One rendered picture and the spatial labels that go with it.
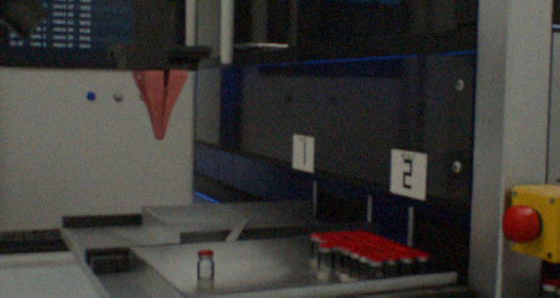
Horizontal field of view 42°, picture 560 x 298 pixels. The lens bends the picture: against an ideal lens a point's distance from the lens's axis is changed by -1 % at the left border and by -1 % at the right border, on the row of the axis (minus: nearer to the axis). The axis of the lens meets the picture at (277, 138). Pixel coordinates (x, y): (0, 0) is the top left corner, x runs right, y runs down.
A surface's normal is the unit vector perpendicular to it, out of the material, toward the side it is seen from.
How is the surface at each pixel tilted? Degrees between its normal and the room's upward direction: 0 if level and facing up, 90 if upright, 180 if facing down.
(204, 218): 90
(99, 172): 90
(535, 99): 90
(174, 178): 90
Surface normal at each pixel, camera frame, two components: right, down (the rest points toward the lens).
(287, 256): 0.40, 0.07
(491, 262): -0.92, 0.00
